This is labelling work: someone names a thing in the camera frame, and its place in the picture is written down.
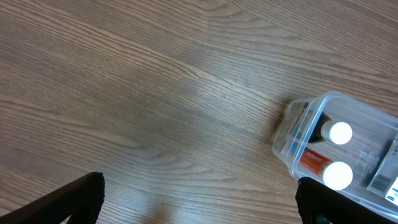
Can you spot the black tube white cap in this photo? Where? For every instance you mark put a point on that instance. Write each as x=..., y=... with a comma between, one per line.
x=326, y=129

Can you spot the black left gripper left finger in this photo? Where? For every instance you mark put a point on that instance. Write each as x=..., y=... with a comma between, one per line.
x=79, y=201

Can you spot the orange tube white cap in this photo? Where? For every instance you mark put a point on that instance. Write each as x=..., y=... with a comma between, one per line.
x=336, y=175

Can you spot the white bandage box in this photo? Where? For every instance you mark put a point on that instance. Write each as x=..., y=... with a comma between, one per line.
x=384, y=182

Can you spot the clear plastic container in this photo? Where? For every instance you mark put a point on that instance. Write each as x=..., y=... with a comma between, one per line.
x=373, y=133

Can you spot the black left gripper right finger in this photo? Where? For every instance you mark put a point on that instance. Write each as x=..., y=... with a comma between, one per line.
x=319, y=204

